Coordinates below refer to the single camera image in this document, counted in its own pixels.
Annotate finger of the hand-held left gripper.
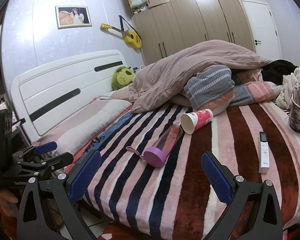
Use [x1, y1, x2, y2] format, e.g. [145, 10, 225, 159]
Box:
[14, 141, 58, 159]
[20, 152, 74, 173]

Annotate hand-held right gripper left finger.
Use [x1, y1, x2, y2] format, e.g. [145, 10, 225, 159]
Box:
[16, 150, 102, 240]

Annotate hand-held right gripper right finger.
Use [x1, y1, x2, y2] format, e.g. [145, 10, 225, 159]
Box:
[201, 151, 283, 240]

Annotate red and white paper cup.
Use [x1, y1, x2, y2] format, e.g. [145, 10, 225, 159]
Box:
[181, 108, 214, 135]

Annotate person's left hand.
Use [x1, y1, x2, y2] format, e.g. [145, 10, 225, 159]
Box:
[0, 189, 19, 217]

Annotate long white pillow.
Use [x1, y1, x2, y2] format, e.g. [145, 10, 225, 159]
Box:
[55, 99, 131, 156]

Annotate striped fleece blanket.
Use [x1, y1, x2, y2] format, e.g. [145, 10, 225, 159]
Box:
[32, 99, 300, 240]

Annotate white remote control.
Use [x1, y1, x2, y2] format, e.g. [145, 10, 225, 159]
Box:
[258, 131, 270, 174]

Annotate purple water bottle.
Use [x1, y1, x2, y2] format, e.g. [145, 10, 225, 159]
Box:
[126, 124, 184, 169]

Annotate white bed headboard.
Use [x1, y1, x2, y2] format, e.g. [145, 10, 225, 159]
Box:
[10, 49, 129, 143]

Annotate grey striped pillow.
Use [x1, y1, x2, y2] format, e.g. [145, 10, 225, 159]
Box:
[183, 64, 283, 117]

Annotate green plush toy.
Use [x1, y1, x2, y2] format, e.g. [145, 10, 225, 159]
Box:
[111, 66, 137, 91]

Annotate dark paper bag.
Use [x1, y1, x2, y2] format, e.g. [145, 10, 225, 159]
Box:
[288, 82, 300, 134]

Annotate pink duvet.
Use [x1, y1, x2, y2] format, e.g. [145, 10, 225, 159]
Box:
[128, 40, 273, 113]

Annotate cream fuzzy cloth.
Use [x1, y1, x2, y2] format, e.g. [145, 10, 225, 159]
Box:
[276, 74, 300, 110]

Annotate black cloth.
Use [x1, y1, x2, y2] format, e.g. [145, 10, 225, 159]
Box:
[261, 59, 300, 86]

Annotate yellow guitar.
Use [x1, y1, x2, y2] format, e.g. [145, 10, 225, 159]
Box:
[101, 15, 143, 49]

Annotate white door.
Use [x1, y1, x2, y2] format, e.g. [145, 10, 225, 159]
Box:
[241, 0, 283, 61]

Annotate wooden wardrobe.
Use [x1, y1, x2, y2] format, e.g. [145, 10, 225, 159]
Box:
[124, 0, 257, 66]

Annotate folded clothes in wardrobe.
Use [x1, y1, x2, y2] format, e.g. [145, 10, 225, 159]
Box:
[129, 0, 151, 14]

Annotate framed wall photo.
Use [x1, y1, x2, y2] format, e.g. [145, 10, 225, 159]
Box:
[55, 5, 93, 29]

